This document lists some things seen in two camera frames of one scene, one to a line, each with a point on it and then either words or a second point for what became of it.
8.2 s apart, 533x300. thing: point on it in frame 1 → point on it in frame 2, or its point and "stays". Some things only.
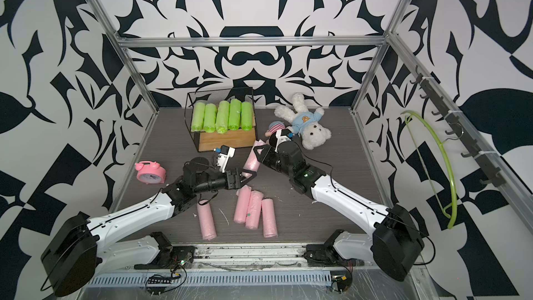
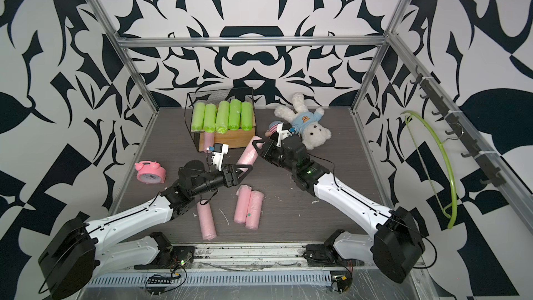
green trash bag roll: (234, 114) stays
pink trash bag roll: (252, 162) → (208, 140)
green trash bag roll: (210, 117) stays
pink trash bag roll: (268, 219) → (250, 154)
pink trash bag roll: (206, 219) stays
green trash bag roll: (246, 116) stays
